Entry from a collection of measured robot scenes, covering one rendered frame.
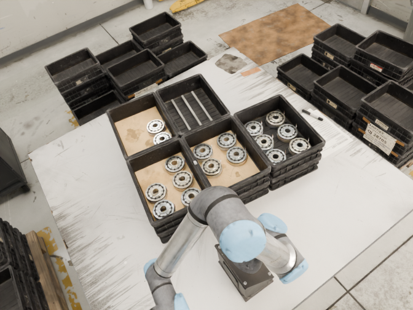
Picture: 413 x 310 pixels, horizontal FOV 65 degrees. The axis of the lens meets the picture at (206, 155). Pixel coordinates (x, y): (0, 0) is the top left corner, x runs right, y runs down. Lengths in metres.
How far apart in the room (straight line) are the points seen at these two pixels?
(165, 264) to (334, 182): 1.02
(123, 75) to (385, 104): 1.99
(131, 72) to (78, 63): 0.55
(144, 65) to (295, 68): 1.31
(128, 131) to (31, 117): 1.94
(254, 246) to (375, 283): 1.58
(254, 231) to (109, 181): 1.22
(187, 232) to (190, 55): 2.29
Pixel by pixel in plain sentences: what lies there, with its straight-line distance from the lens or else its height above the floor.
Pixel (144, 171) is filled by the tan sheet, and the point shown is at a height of 0.83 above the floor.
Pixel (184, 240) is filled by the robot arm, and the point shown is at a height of 1.24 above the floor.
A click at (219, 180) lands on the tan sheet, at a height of 0.83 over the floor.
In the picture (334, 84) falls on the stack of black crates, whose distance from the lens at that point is 2.78.
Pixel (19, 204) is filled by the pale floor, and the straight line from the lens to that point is 3.10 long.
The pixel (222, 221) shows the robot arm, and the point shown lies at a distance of 0.87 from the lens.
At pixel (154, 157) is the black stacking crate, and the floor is 0.88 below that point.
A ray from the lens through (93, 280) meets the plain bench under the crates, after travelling 1.70.
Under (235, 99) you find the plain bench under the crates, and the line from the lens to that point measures 2.15.
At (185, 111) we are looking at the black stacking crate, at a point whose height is 0.83.
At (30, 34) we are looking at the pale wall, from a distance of 4.59.
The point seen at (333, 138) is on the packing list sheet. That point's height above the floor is 0.70.
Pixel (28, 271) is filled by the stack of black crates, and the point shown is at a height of 0.27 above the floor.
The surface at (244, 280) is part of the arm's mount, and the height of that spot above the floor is 0.89.
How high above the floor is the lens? 2.19
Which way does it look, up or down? 53 degrees down
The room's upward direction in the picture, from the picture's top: 11 degrees counter-clockwise
